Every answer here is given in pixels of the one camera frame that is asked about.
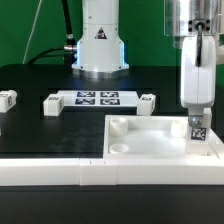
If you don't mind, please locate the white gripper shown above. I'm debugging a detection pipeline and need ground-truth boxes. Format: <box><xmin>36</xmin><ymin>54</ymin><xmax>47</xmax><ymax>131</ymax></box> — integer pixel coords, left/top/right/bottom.
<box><xmin>180</xmin><ymin>36</ymin><xmax>216</xmax><ymax>128</ymax></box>

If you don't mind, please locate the white square table top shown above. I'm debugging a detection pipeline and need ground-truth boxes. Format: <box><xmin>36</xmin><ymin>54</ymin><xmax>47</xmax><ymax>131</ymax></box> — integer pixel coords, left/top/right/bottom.
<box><xmin>103</xmin><ymin>115</ymin><xmax>224</xmax><ymax>159</ymax></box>

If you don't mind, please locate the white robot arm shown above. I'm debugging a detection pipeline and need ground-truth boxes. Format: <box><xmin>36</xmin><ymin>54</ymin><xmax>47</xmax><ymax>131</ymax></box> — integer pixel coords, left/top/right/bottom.
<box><xmin>72</xmin><ymin>0</ymin><xmax>224</xmax><ymax>128</ymax></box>

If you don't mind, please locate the white fiducial marker sheet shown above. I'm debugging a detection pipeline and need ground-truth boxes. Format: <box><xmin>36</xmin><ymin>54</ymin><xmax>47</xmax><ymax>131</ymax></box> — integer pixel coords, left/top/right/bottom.
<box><xmin>58</xmin><ymin>90</ymin><xmax>138</xmax><ymax>107</ymax></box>

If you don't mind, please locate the white front fence wall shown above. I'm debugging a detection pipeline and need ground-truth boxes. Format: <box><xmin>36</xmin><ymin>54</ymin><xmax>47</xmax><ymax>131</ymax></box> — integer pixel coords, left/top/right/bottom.
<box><xmin>0</xmin><ymin>157</ymin><xmax>224</xmax><ymax>186</ymax></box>

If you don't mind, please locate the black thick cable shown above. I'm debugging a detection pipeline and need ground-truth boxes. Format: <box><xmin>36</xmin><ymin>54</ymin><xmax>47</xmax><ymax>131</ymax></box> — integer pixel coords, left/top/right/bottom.
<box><xmin>26</xmin><ymin>0</ymin><xmax>78</xmax><ymax>66</ymax></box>

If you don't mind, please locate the thin white cable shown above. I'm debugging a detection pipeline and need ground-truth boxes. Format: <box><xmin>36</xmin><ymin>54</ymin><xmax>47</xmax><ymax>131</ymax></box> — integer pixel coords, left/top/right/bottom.
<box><xmin>22</xmin><ymin>0</ymin><xmax>44</xmax><ymax>65</ymax></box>

